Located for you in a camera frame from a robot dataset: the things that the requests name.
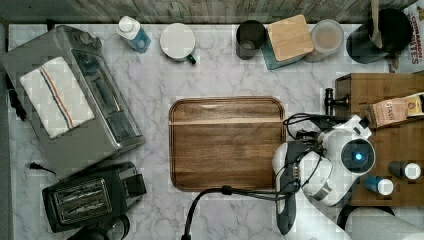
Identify black drawer handle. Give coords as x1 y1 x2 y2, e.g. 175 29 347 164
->
324 88 349 115

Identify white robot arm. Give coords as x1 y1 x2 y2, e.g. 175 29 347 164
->
272 113 376 240

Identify wooden drawer cabinet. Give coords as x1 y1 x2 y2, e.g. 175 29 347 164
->
334 73 424 206

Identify dark wooden cutting board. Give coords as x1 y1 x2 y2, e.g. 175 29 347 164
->
169 97 286 192

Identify dark metal cup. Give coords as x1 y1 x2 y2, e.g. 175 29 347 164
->
236 20 266 60

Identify teal box bamboo lid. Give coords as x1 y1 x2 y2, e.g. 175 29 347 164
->
262 14 314 70

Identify blue bottle white cap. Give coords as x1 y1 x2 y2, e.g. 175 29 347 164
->
116 16 151 53

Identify clear plastic snack jar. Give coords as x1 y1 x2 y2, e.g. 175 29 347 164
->
303 19 344 63

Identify black coffee grinder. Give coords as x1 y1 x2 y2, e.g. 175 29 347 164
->
67 215 130 240

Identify silver toaster oven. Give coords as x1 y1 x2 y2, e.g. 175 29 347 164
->
1 25 144 177

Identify black and silver toaster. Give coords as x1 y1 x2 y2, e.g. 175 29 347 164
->
42 162 147 233

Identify striped white dish towel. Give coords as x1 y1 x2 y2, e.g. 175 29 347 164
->
19 57 95 139

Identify brown tea bag packets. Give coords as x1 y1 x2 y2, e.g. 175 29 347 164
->
370 98 407 128

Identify wooden tea bag caddy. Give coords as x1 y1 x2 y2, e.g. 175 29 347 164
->
362 93 424 129

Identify blue salt canister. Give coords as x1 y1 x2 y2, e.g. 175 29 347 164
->
363 175 394 196

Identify black power plug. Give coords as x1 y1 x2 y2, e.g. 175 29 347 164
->
26 162 56 175

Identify wooden spoon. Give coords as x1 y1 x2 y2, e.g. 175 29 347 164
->
371 0 383 49

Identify dark shaker white lid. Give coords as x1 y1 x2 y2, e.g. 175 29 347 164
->
388 161 421 180

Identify yellow green tea packets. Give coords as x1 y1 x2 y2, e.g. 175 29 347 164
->
405 94 424 117

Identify black utensil pot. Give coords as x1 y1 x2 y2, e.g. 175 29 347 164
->
346 8 412 64

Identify cinnamon cereal box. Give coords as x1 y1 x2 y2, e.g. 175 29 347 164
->
389 0 424 73

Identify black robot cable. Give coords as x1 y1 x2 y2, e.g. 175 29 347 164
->
180 185 291 240

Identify white mug green handle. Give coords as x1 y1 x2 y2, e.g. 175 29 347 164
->
160 23 197 64

